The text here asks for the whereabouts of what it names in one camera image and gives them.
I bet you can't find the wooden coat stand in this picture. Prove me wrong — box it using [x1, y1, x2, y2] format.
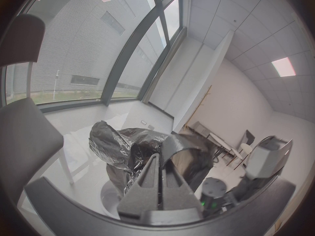
[186, 85, 212, 132]

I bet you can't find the white trash bin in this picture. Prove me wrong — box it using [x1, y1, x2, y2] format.
[100, 181, 129, 218]

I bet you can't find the window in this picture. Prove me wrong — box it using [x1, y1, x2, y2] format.
[5, 0, 188, 108]

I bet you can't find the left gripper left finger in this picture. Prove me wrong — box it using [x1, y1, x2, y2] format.
[117, 153, 161, 221]

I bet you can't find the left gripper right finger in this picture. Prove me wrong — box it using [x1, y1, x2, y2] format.
[161, 157, 204, 218]

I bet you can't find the black plastic bag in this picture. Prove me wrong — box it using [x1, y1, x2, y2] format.
[89, 121, 214, 201]

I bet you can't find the white table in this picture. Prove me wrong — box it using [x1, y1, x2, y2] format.
[209, 132, 247, 162]

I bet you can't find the ceiling light panel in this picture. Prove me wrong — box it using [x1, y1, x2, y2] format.
[271, 57, 296, 77]

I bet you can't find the grey chair with white legs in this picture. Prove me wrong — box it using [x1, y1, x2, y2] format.
[0, 14, 75, 206]

